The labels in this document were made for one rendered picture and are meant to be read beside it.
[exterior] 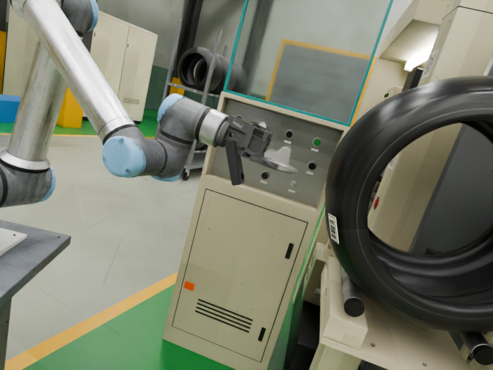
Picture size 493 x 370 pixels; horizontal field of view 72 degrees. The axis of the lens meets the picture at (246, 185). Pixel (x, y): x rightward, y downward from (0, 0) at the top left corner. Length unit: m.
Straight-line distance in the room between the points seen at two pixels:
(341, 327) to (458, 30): 0.84
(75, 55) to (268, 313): 1.29
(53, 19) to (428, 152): 1.06
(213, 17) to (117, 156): 11.62
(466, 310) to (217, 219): 1.03
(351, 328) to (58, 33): 0.97
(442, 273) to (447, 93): 0.55
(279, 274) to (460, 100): 1.08
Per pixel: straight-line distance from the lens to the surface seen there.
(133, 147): 0.77
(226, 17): 12.04
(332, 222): 0.77
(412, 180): 1.14
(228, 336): 1.80
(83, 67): 0.92
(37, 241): 1.44
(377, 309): 1.11
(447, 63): 1.15
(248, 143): 0.83
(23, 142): 1.29
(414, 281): 1.09
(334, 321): 0.86
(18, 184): 1.31
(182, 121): 0.87
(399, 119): 0.75
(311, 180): 1.49
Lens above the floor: 1.28
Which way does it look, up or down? 14 degrees down
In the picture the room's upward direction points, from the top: 16 degrees clockwise
